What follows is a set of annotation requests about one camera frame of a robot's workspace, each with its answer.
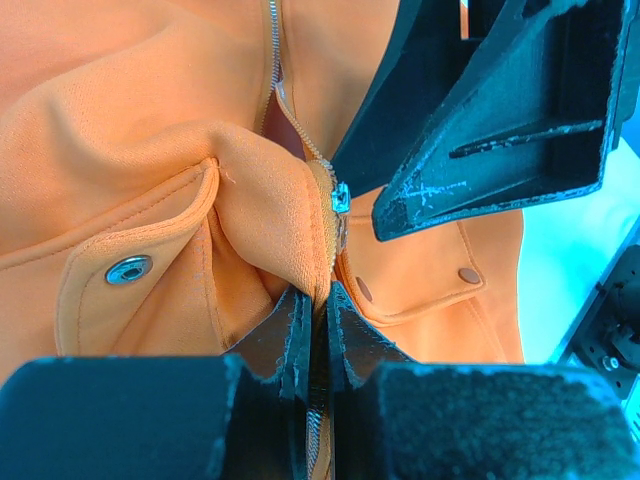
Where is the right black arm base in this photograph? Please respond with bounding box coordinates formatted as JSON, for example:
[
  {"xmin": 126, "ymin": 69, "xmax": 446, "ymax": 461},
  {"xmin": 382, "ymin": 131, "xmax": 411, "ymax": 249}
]
[{"xmin": 559, "ymin": 245, "xmax": 639, "ymax": 401}]

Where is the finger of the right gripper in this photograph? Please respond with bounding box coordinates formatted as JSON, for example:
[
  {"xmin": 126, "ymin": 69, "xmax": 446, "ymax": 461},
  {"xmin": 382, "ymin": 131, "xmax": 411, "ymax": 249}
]
[
  {"xmin": 332, "ymin": 0, "xmax": 476, "ymax": 198},
  {"xmin": 372, "ymin": 1, "xmax": 633, "ymax": 241}
]

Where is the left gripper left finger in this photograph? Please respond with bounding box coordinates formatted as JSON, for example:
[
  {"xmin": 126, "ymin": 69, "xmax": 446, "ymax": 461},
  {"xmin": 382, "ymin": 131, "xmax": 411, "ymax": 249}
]
[{"xmin": 1, "ymin": 289, "xmax": 311, "ymax": 479}]

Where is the orange jacket pink lining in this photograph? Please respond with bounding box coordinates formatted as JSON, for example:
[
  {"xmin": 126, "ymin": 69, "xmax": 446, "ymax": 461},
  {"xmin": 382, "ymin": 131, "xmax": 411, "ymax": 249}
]
[{"xmin": 0, "ymin": 0, "xmax": 526, "ymax": 480}]

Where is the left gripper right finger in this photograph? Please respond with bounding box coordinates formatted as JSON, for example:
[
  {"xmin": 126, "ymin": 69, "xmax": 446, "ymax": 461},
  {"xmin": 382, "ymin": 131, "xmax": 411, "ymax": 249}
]
[{"xmin": 327, "ymin": 283, "xmax": 638, "ymax": 479}]

